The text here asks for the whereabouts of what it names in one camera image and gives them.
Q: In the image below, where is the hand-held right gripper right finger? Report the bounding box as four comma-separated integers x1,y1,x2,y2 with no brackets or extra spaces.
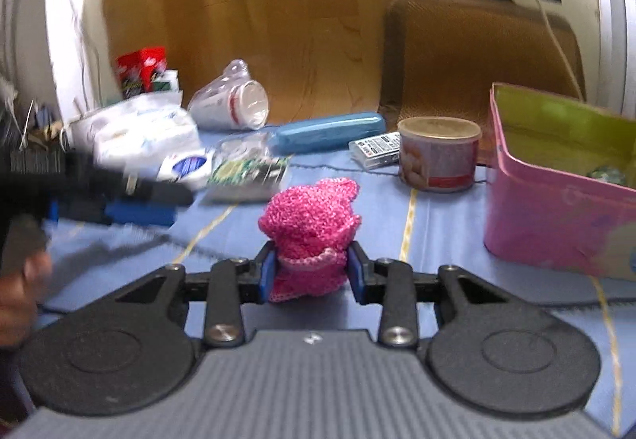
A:
347,243,504,349

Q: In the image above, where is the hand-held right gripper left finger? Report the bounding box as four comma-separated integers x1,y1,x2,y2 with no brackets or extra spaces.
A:
115,243,277,349

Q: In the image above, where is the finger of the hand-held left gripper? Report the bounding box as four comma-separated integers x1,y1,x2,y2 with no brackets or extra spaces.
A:
62,153,196,208
50,199,178,227

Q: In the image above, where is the pink crocheted pouch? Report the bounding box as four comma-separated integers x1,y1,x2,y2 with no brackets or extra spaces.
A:
258,177,362,303

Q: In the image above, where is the blue plastic case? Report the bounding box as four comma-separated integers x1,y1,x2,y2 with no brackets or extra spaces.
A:
272,112,387,155

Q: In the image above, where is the pink cardboard box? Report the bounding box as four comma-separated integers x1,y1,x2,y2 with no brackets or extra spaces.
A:
484,82,636,280

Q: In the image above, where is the person's left hand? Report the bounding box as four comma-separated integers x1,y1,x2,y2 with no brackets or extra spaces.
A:
0,251,54,349

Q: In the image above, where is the clear packet with green contents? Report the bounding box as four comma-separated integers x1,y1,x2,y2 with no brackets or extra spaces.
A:
201,133,293,205

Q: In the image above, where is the blue blanket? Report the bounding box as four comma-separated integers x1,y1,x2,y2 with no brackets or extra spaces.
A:
30,126,636,439

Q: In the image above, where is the small green white box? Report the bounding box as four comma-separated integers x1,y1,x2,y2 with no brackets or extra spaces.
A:
151,70,180,94

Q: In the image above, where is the red printed box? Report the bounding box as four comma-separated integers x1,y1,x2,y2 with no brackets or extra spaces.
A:
115,46,169,99

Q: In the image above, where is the clear plastic cup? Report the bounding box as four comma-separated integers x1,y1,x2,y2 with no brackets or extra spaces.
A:
187,59,270,132

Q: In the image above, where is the round tin can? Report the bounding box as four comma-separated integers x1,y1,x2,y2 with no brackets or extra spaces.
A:
397,117,483,192

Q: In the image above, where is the brown cardboard sheet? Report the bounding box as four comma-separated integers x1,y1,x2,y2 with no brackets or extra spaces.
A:
102,0,409,126

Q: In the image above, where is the brown chair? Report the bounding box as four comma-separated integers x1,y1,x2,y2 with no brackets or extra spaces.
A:
378,0,587,122

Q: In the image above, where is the green crumpled item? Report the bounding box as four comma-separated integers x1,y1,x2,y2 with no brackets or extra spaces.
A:
589,165,628,187

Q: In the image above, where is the white cable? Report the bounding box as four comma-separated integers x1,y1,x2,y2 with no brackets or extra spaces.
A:
502,0,584,102

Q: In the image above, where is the white window frame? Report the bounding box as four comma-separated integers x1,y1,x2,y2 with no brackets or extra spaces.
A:
584,0,636,117

